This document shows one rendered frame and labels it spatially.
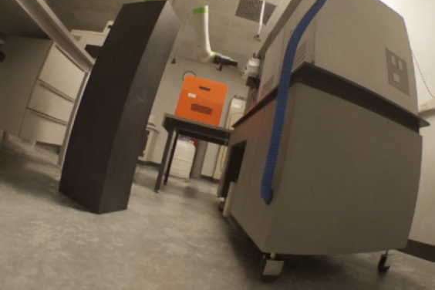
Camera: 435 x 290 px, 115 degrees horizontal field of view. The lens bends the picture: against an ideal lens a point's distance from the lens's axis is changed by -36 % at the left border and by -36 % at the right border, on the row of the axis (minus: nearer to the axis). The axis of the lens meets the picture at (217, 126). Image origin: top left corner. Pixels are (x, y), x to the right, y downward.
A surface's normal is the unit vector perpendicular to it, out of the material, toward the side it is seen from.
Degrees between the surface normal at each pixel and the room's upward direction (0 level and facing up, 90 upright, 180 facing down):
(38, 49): 90
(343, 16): 90
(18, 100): 90
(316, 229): 90
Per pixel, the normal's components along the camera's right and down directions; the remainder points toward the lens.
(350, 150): 0.12, -0.15
